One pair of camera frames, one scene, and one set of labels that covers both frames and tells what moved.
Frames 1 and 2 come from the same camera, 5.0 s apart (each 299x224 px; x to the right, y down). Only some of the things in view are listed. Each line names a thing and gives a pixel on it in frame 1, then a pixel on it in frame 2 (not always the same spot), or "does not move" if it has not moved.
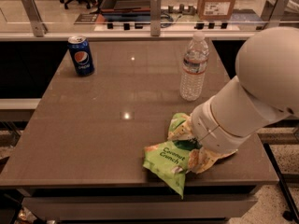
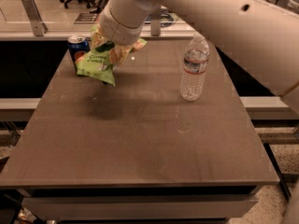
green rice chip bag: [170, 160] to [97, 63]
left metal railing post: [34, 15] does not move
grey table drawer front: [138, 207] does not move
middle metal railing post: [155, 2] does not move
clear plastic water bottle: [193, 71] does not move
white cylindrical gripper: [207, 129] to [114, 29]
